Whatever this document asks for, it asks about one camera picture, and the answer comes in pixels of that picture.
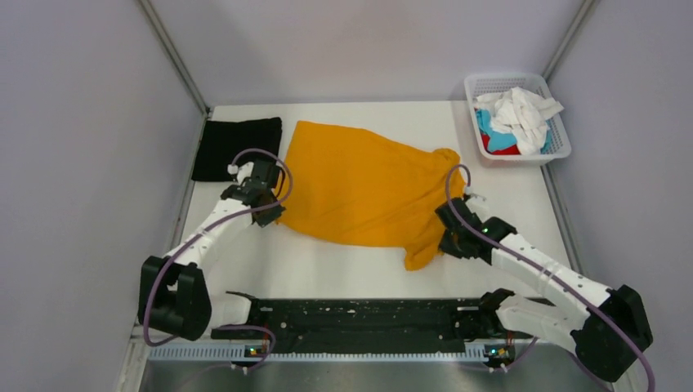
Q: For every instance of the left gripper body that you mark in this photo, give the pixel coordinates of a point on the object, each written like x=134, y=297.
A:
x=273, y=213

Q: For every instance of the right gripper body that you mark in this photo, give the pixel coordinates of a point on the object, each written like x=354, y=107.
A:
x=450, y=243

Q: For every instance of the orange t-shirt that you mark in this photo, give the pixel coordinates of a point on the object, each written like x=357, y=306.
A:
x=354, y=187

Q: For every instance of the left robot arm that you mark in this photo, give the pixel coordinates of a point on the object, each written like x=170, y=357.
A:
x=176, y=295

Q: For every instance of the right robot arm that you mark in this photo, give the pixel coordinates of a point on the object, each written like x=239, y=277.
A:
x=606, y=329

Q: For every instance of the folded black t-shirt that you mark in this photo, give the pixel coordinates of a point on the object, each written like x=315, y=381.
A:
x=222, y=141

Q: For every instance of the red t-shirt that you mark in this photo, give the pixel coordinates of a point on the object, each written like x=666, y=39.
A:
x=510, y=150

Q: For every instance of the light blue t-shirt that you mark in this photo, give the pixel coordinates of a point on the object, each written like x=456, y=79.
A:
x=525, y=127

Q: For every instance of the white t-shirt in basket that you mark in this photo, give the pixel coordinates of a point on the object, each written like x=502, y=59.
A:
x=517, y=97

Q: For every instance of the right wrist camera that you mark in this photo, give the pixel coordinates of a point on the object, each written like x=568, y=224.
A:
x=476, y=203

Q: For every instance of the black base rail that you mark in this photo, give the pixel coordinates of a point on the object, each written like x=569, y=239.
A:
x=368, y=326

